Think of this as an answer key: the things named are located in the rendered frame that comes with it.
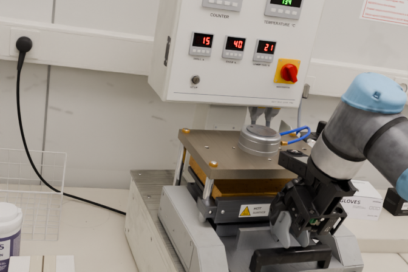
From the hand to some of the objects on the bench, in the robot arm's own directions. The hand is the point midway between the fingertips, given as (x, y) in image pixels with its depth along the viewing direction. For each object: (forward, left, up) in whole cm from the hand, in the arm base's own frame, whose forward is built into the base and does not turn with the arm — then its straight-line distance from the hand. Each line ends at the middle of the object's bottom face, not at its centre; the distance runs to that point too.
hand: (277, 232), depth 87 cm
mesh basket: (+38, +55, -27) cm, 72 cm away
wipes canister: (+16, +52, -25) cm, 60 cm away
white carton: (+49, -38, -25) cm, 66 cm away
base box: (+11, +2, -26) cm, 28 cm away
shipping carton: (+1, +41, -25) cm, 48 cm away
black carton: (+50, -60, -25) cm, 82 cm away
